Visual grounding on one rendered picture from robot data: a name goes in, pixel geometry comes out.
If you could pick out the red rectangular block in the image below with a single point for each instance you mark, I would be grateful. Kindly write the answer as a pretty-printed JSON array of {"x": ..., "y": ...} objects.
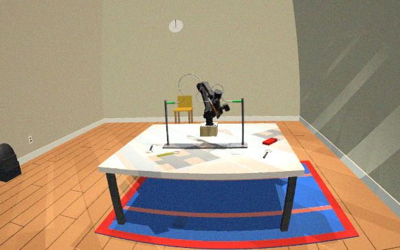
[{"x": 269, "y": 141}]

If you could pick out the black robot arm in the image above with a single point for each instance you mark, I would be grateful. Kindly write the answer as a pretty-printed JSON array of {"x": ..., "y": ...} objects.
[{"x": 206, "y": 89}]

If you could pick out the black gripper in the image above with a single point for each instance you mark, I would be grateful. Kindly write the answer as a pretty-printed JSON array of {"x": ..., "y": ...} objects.
[{"x": 219, "y": 110}]

